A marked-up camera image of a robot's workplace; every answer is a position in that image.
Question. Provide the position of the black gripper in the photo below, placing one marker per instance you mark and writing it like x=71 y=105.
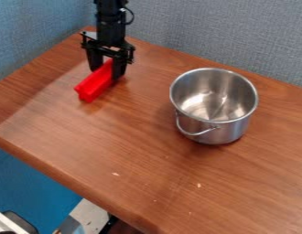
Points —
x=107 y=43

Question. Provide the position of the red plastic block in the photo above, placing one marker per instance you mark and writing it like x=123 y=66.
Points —
x=95 y=84

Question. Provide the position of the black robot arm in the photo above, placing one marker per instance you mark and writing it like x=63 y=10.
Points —
x=112 y=7

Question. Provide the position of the stainless steel pot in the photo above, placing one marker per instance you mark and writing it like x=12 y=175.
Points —
x=214 y=101

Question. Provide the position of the white grey object under table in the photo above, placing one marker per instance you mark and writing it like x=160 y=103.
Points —
x=86 y=220

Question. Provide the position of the black white object bottom left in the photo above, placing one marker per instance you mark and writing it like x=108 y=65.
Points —
x=13 y=224

